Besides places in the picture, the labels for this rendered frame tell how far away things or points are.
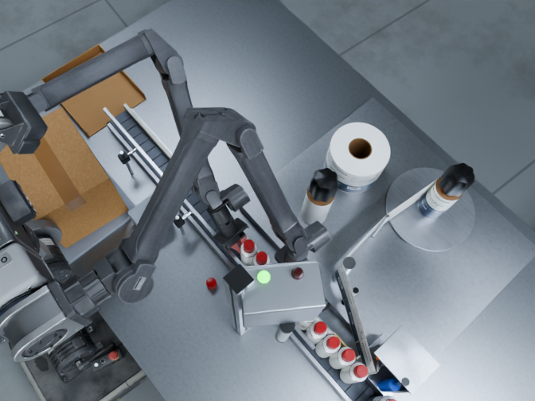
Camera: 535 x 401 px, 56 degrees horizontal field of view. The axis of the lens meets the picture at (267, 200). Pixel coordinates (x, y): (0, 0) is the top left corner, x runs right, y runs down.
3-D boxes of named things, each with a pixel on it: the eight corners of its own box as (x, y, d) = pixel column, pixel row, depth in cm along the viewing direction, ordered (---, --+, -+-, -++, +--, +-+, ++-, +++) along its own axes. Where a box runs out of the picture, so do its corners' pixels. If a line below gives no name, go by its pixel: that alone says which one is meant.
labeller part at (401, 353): (439, 364, 130) (441, 364, 130) (411, 395, 127) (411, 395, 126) (401, 325, 134) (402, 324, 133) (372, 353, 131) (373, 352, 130)
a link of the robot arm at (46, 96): (153, 20, 133) (163, 18, 124) (177, 67, 139) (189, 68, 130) (-7, 102, 121) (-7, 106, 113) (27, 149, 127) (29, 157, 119)
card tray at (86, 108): (146, 99, 192) (144, 93, 189) (88, 138, 185) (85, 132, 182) (101, 50, 200) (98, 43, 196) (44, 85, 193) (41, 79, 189)
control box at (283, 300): (314, 320, 119) (326, 306, 101) (243, 328, 117) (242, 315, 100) (308, 278, 122) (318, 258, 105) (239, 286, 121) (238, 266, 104)
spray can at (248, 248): (259, 261, 165) (261, 243, 146) (250, 273, 164) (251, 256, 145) (247, 251, 166) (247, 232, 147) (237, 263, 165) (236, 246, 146)
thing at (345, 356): (349, 362, 154) (363, 356, 135) (336, 372, 153) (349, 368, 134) (337, 348, 156) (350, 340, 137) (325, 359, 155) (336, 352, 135)
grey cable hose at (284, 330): (290, 336, 138) (298, 325, 118) (281, 345, 137) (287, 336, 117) (282, 326, 139) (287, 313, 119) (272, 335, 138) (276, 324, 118)
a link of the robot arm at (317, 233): (273, 225, 132) (292, 243, 126) (307, 200, 134) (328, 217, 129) (284, 253, 140) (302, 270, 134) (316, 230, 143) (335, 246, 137)
